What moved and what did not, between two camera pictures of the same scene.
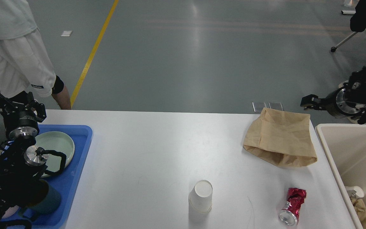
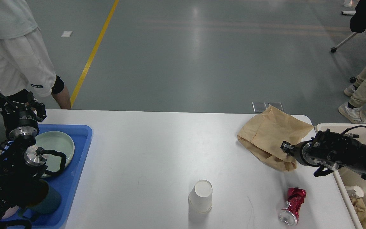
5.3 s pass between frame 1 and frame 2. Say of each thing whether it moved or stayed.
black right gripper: moved
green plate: stayed
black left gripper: stayed
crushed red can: stayed
